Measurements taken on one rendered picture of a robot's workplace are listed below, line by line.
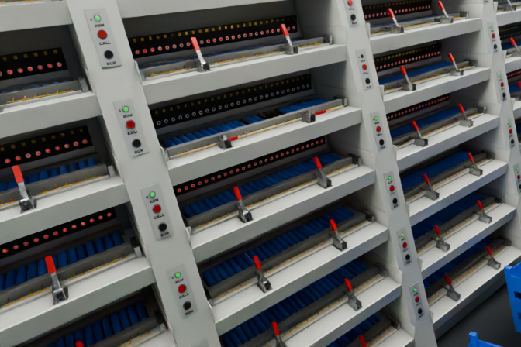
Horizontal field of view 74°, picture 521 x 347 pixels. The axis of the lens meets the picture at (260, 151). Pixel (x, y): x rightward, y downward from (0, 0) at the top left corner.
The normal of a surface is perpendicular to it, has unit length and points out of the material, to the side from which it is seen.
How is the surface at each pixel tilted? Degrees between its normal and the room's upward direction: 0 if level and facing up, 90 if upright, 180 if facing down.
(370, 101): 90
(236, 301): 18
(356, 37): 90
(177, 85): 108
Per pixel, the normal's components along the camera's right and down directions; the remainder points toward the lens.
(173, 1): 0.51, 0.29
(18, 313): -0.11, -0.92
